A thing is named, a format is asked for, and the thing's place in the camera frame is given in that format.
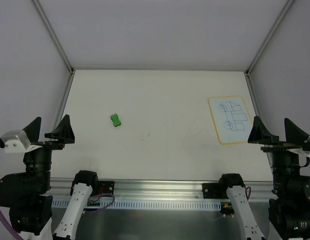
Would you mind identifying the white slotted cable duct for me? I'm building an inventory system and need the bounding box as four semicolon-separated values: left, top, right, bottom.
52;197;222;212

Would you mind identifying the green whiteboard eraser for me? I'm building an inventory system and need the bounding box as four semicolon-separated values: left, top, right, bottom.
110;113;122;127

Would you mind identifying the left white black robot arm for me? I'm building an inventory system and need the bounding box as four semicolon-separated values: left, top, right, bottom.
0;114;99;240

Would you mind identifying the right aluminium frame post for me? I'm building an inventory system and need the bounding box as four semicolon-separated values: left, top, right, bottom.
244;0;295;116

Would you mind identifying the yellow framed small whiteboard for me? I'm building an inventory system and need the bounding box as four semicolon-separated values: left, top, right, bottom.
207;95;253;145

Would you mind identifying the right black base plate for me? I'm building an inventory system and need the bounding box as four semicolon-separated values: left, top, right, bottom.
201;182;228;200

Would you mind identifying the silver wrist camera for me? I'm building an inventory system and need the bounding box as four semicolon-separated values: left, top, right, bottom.
0;130;31;154
296;136;310;158

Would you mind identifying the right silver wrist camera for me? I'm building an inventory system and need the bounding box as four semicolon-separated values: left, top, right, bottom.
296;136;310;158

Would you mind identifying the aluminium frame post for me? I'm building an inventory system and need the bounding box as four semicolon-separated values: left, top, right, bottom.
31;0;76;129
244;0;295;116

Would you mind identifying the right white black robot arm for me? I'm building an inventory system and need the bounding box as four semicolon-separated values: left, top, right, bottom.
218;116;310;240

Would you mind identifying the aluminium mounting rail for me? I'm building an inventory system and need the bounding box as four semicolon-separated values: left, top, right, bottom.
49;177;276;201

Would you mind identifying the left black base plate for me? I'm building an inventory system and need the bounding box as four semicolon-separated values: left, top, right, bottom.
97;180;115;195

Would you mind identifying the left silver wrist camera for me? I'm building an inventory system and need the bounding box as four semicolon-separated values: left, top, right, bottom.
0;130;31;154

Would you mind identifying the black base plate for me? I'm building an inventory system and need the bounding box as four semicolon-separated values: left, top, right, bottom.
201;182;228;200
97;180;115;195

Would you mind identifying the left aluminium frame post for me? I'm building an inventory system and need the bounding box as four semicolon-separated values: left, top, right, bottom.
31;0;76;129

